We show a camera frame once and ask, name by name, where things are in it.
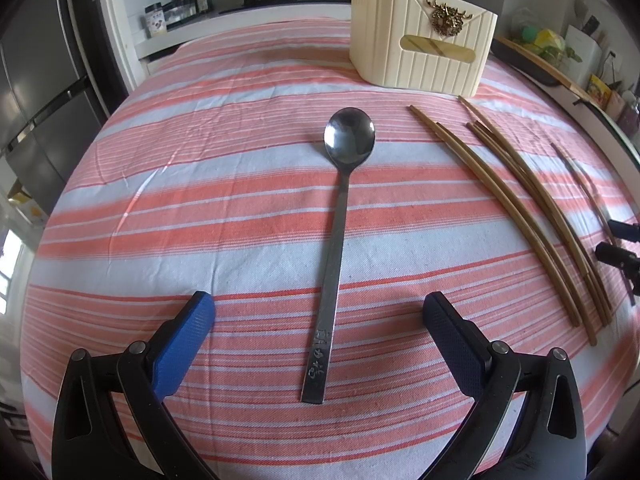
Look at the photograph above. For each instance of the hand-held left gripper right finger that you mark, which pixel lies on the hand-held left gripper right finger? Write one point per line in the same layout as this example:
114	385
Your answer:
450	347

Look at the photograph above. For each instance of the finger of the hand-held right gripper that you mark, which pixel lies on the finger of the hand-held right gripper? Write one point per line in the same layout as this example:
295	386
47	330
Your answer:
625	231
617	256

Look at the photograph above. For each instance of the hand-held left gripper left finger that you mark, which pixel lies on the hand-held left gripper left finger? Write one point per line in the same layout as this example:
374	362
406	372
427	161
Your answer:
184	347

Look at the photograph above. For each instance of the long steel spoon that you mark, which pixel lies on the long steel spoon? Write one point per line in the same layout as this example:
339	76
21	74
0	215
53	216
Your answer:
340	210

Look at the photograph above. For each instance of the cream ribbed utensil holder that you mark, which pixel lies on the cream ribbed utensil holder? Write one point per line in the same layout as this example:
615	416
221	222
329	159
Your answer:
400	60

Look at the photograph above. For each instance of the pink white striped tablecloth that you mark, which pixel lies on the pink white striped tablecloth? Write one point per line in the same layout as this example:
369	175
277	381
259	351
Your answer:
200	210

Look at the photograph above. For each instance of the yellow packet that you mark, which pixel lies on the yellow packet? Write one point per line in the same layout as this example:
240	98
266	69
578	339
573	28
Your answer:
599	91

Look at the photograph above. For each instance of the white knife block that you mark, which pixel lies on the white knife block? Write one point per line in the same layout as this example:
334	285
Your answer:
582	52

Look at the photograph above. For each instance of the wooden cutting board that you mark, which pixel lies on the wooden cutting board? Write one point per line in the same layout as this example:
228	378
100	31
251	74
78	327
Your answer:
545	62

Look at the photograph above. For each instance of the black tray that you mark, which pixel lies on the black tray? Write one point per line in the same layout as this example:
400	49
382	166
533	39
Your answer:
520	62

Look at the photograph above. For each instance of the yellow cardboard box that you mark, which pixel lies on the yellow cardboard box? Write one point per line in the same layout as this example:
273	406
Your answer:
27	207

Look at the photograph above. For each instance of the plastic bag with green items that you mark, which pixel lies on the plastic bag with green items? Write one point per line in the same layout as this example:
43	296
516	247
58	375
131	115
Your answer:
540	35

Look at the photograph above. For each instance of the dark grey refrigerator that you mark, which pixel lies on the dark grey refrigerator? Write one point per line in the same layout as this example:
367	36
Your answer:
40	85

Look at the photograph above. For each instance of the spice jar rack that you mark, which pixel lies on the spice jar rack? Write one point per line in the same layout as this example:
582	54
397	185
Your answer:
165	20

